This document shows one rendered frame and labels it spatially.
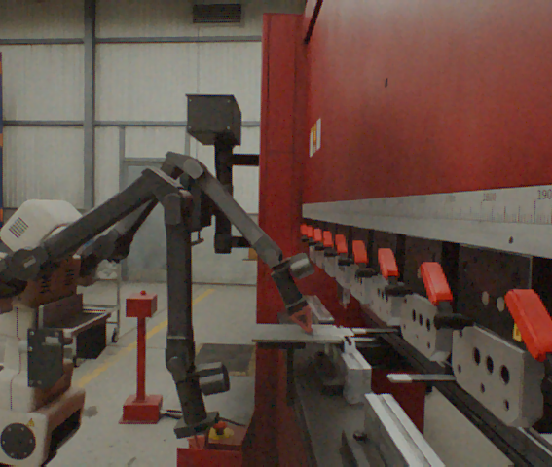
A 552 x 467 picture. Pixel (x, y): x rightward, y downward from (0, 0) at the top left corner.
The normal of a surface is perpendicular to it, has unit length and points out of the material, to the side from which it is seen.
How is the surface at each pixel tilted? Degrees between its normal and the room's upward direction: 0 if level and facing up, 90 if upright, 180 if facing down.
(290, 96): 90
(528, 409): 90
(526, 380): 90
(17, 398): 90
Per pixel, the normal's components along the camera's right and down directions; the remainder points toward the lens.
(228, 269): -0.10, 0.05
